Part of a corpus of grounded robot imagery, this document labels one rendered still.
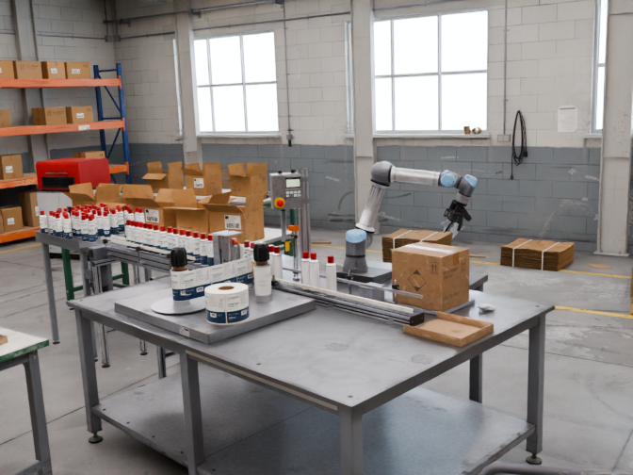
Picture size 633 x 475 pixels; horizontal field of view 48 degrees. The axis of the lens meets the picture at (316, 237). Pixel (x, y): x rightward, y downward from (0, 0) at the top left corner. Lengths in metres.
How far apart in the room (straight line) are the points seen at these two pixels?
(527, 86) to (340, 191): 2.96
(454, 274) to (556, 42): 5.58
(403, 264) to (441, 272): 0.22
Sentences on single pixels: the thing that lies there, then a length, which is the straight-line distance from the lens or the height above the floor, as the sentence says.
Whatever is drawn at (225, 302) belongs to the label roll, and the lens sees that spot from 3.24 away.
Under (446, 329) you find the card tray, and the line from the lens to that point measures 3.26.
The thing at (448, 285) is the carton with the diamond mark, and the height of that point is 0.97.
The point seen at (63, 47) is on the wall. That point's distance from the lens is 12.28.
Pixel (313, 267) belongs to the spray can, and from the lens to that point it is 3.67.
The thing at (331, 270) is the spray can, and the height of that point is 1.01.
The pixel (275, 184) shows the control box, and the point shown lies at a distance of 3.82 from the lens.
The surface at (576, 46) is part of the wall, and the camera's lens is 8.69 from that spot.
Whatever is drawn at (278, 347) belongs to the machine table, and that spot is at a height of 0.83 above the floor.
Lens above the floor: 1.88
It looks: 11 degrees down
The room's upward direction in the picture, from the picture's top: 2 degrees counter-clockwise
